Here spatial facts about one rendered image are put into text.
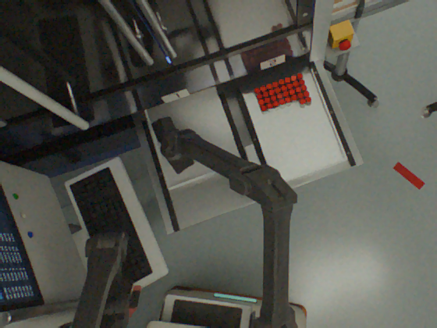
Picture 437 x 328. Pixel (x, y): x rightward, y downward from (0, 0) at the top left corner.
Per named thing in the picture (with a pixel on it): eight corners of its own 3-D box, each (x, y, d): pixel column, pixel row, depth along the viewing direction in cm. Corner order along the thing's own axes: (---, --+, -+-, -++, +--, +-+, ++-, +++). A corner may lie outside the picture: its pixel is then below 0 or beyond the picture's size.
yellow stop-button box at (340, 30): (325, 31, 184) (326, 22, 177) (344, 23, 184) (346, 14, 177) (332, 50, 182) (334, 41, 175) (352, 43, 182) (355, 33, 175)
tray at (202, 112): (141, 99, 188) (139, 97, 185) (211, 76, 190) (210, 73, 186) (169, 190, 180) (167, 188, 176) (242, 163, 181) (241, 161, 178)
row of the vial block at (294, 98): (260, 109, 185) (259, 106, 181) (307, 93, 186) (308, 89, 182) (262, 115, 185) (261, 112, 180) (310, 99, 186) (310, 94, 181)
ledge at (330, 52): (312, 26, 195) (312, 24, 193) (346, 14, 196) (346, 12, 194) (325, 59, 191) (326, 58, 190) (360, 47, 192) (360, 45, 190)
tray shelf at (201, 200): (129, 105, 190) (128, 105, 188) (313, 42, 193) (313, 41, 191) (168, 235, 178) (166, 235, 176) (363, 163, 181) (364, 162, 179)
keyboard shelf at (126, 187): (42, 194, 192) (38, 193, 189) (120, 156, 194) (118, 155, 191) (88, 318, 181) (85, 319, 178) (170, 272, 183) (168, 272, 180)
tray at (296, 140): (243, 95, 187) (242, 92, 184) (311, 72, 188) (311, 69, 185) (274, 185, 179) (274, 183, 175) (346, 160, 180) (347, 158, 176)
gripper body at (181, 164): (178, 138, 172) (173, 133, 165) (195, 163, 170) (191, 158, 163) (161, 150, 171) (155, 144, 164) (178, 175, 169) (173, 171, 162)
